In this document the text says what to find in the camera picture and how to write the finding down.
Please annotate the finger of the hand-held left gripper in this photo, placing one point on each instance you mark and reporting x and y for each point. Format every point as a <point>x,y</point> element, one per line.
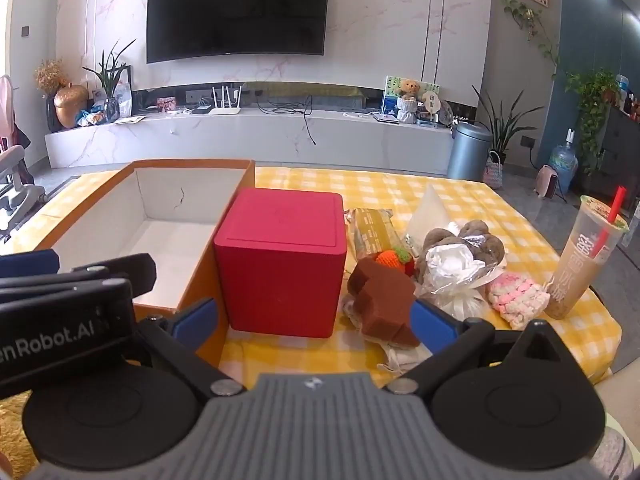
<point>27,261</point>
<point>120,267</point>

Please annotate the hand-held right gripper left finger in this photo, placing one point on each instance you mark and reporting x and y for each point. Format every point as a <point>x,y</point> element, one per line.
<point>195,320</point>

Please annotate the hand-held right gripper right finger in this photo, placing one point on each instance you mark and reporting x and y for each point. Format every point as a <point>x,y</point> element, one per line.
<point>432,325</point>

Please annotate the brown plush toy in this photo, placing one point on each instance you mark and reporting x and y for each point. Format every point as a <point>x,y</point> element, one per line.
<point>380,300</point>

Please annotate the grey plush flower bouquet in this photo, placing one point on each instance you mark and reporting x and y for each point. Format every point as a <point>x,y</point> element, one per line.
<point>450,260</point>

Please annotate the orange crochet carrot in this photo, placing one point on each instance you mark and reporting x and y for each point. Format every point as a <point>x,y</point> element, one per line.
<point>392,258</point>

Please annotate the pink crochet pouch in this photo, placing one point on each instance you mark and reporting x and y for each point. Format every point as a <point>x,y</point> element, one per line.
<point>515,297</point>

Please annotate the orange cardboard box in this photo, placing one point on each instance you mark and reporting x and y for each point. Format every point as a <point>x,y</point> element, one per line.
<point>165,190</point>

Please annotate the translucent plastic bag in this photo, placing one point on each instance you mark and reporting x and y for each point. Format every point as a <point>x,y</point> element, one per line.
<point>432,215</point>

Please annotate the green snack packet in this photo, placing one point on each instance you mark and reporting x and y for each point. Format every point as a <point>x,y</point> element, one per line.
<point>372,232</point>

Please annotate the pink desk chair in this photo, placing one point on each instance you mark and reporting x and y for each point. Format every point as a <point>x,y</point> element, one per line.
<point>15,180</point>

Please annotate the red square box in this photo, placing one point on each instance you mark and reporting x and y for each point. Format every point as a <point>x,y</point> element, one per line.
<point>280,270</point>

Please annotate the loose papers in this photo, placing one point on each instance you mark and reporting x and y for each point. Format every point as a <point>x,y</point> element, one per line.
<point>130,119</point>

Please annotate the snack bags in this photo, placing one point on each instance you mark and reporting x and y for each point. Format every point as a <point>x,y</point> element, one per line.
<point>92,119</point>

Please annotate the milk tea cup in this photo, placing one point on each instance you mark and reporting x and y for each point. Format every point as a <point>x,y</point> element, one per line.
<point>575,270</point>

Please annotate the yellow checked tablecloth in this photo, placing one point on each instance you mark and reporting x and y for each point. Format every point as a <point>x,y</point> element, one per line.
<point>360,190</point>

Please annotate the gold acorn vase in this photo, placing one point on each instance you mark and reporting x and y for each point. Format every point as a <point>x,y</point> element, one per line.
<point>70,105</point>

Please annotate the striped woven basket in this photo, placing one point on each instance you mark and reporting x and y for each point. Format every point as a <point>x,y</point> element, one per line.
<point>494,172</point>

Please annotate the small pink photo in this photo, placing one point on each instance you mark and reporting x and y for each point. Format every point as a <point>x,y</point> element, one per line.
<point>166,105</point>

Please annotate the grey-blue trash can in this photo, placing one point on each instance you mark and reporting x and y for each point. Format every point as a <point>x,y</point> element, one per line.
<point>467,152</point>

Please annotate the small dark box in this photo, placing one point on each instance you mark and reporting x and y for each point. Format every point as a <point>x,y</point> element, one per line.
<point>202,110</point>

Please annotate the white marble television console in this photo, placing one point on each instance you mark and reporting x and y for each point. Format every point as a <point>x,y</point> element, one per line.
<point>250,140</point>

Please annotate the small pink heater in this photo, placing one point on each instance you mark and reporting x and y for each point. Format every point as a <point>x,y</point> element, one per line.
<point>546,180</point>

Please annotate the dried flower bunch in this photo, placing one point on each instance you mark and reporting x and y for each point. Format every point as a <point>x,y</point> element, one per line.
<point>50,75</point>

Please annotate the white router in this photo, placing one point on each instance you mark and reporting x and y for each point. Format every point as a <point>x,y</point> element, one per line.
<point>225,110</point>

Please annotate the green potted plant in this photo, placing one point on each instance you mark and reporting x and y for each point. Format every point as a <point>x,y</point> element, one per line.
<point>111,75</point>

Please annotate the tall snake plant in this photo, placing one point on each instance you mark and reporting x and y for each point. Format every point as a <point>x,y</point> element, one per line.
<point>500,130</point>

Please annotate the blue water bottle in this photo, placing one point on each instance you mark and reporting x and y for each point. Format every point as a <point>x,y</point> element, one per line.
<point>562,162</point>

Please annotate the flat books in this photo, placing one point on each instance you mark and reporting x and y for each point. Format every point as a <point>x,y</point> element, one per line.
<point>386,118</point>

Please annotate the round wooden ornament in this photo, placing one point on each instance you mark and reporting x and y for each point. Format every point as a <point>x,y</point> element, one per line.
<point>432,105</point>

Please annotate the green blue poster board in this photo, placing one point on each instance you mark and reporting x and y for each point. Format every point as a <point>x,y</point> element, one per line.
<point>390,97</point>

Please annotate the teddy bear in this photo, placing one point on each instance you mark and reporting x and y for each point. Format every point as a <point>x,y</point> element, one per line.
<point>409,90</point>

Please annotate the dark cabinet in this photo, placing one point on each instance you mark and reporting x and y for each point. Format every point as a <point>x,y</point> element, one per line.
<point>620,145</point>

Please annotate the large leafy plant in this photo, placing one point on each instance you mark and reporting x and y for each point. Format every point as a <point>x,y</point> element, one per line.
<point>595,90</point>

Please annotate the hanging vine plant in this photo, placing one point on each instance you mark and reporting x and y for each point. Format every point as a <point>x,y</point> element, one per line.
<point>525,12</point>

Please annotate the black wall television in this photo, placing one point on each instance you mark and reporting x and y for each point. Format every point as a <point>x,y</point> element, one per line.
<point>235,10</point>

